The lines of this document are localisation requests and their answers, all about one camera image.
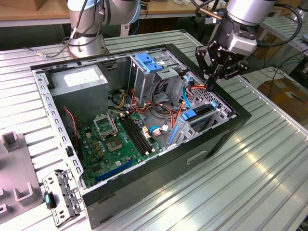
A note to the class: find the green motherboard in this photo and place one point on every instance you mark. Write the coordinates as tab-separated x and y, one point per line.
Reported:
127	154

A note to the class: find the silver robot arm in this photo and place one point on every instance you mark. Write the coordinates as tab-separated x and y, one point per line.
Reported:
84	41

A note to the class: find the brown box under table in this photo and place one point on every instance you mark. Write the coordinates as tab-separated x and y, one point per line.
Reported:
269	51

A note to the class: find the grey metal disk bay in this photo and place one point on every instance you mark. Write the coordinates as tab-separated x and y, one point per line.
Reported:
221	115

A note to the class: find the black case fan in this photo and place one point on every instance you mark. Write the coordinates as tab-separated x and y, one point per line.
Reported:
69	131

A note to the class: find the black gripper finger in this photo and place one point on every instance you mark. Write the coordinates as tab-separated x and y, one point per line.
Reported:
235	69
202	62

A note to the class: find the metal slot retainer bracket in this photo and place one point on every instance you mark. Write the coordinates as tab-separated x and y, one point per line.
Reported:
69	192

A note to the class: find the blue expansion slot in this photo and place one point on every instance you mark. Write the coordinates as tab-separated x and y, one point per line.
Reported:
113	172

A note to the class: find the blue plastic drive latch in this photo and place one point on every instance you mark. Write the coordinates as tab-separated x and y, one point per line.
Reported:
148	63

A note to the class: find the hard disk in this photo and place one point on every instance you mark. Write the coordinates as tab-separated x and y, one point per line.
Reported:
187	115

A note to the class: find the black RAM slot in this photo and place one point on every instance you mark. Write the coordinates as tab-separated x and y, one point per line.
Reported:
132	134
140	134

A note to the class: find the CPU socket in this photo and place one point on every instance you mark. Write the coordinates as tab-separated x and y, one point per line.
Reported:
114	145

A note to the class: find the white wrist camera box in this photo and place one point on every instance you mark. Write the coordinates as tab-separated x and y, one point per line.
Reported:
243	44

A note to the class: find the black blue latch clip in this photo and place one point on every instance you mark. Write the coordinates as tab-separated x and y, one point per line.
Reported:
47	199

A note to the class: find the small cardboard box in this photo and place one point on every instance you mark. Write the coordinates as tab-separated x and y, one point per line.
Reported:
39	3

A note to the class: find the black open PC case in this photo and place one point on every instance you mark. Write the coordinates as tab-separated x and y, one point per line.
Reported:
156	178

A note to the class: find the grey parts rack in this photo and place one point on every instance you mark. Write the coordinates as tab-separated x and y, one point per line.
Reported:
16	168

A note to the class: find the large cardboard box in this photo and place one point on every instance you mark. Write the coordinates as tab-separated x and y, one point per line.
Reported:
281	93

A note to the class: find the grey metal drive cage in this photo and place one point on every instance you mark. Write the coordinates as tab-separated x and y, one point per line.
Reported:
144	84

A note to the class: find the grey power supply unit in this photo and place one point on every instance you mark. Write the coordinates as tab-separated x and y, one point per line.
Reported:
79	98

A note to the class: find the wooden desk white frame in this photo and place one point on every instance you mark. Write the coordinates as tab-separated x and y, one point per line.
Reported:
168	9

